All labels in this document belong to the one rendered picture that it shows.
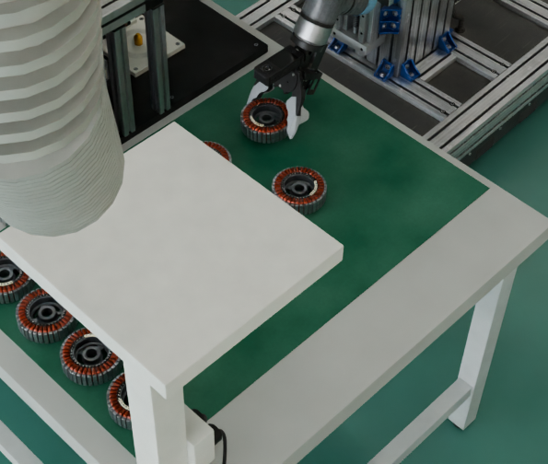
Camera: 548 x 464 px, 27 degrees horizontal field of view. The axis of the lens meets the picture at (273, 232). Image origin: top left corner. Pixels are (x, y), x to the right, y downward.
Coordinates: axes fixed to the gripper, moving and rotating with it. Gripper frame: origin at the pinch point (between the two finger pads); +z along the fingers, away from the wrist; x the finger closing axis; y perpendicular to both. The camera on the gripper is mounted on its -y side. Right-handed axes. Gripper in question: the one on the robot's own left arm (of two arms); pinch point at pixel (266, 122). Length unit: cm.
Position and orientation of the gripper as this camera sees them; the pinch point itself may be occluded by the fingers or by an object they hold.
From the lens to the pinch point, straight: 248.8
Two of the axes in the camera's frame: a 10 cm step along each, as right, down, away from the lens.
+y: 6.2, -1.2, 7.8
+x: -6.9, -5.5, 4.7
